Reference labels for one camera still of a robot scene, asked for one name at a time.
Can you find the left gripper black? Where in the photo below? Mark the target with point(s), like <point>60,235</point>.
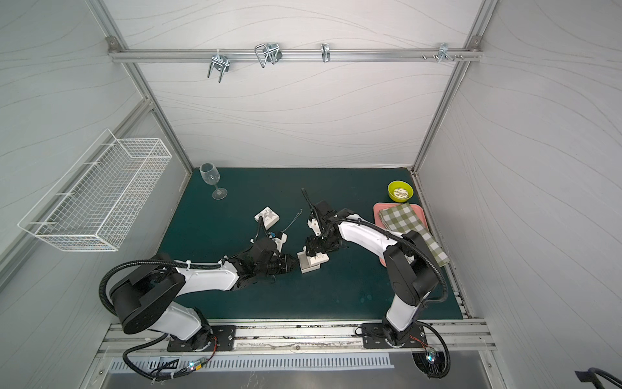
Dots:
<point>283,262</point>

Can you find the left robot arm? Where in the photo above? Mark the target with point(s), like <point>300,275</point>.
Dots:
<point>141,293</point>

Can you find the white jewelry box base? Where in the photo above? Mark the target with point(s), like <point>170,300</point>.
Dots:
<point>307,267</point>

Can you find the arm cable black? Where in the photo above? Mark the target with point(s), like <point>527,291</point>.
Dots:
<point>414,274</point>
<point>104,298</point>

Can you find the metal carabiner hook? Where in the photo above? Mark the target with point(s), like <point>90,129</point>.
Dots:
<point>268,53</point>

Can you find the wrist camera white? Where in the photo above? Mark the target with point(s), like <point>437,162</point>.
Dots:
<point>313,224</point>
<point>279,239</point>

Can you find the green checkered cloth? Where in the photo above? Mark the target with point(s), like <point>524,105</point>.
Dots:
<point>413,228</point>

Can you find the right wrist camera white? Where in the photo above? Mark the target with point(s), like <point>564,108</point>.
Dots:
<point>313,224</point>

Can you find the clear wine glass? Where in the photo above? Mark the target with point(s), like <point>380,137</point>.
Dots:
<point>211,175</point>

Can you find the green bowl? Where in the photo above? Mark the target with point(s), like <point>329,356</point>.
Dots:
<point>400,191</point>

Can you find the small metal ring hook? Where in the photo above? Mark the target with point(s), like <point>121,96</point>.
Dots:
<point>325,52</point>

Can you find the aluminium crossbar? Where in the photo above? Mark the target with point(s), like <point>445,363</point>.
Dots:
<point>289,55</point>

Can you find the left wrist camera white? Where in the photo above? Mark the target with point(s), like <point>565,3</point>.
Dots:
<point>279,239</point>

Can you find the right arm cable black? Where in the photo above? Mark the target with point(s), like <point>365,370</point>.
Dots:
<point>414,274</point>

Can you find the pink tray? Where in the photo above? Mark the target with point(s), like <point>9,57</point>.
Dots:
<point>381,214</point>

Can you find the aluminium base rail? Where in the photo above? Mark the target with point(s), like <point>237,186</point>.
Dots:
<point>334,336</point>

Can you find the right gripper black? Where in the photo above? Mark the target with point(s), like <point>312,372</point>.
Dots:
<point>315,245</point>

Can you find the metal clamp hook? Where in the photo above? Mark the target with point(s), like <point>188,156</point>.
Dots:
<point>220,65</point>

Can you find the white wire basket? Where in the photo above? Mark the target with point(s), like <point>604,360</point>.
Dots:
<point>93,206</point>

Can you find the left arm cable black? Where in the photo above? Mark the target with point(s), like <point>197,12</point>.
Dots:
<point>104,298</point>

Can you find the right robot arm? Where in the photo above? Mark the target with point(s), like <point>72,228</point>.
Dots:
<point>400,318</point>

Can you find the white jewelry box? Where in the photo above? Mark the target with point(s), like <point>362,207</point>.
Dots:
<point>268,216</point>

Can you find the metal bracket hook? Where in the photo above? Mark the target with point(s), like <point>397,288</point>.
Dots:
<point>443,55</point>

